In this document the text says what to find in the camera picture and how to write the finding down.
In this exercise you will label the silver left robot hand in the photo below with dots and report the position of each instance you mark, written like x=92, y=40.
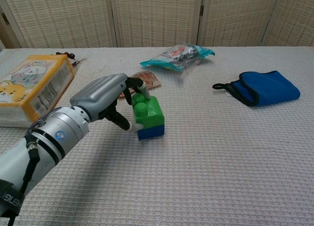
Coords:
x=98, y=95

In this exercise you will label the green and blue toy block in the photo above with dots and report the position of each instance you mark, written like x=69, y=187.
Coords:
x=149, y=111

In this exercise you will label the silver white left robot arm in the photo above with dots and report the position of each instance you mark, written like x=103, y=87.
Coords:
x=56, y=130

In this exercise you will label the dark red grape bunch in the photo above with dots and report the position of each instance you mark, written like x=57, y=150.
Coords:
x=70, y=55

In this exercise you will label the brown spouted drink pouch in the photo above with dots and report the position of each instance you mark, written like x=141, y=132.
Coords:
x=148, y=78

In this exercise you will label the yellow cat tissue pack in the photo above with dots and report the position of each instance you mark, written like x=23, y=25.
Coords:
x=32, y=88

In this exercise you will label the teal clear snack bag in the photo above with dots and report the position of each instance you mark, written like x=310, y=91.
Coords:
x=171, y=57

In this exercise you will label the woven folding screen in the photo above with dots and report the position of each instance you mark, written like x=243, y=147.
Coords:
x=157, y=17

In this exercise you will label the white woven tablecloth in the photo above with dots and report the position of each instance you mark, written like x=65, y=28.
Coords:
x=196, y=174

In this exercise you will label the blue cloth with black trim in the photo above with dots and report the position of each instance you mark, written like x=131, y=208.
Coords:
x=269, y=88

